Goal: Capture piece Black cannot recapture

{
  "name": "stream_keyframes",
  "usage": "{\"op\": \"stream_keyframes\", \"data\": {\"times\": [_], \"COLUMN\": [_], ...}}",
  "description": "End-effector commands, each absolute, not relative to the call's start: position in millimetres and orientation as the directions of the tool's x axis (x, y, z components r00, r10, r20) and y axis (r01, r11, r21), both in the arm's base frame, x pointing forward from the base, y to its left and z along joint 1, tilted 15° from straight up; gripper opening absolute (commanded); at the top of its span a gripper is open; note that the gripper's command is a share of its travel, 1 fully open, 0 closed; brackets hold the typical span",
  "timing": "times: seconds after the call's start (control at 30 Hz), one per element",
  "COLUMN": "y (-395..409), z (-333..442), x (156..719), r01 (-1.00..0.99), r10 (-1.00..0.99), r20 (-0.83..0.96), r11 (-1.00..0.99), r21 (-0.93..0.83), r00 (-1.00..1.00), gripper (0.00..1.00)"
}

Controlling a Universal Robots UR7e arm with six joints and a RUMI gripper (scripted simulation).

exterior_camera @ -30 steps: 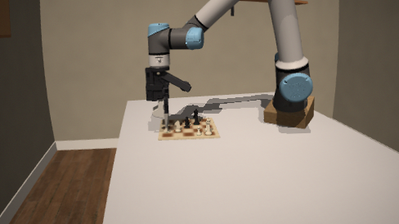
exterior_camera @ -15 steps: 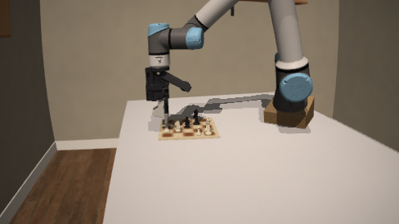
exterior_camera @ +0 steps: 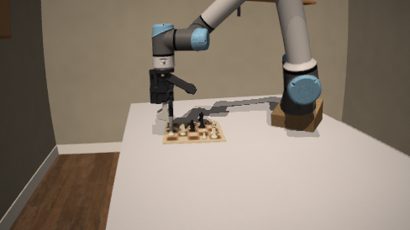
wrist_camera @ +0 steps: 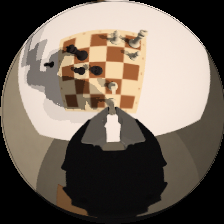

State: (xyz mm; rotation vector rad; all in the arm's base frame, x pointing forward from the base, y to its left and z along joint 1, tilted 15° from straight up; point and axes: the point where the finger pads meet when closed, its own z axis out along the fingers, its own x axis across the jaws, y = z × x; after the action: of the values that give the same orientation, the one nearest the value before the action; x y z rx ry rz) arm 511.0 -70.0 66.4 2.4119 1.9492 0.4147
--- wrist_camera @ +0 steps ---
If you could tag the brown and tan chessboard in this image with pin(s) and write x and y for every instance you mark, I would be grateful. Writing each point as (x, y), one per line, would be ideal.
(90, 93)

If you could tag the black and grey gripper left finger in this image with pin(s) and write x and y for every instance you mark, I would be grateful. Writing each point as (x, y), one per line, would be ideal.
(92, 132)

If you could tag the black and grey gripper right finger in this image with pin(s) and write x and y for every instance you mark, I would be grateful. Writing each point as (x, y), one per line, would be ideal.
(132, 131)

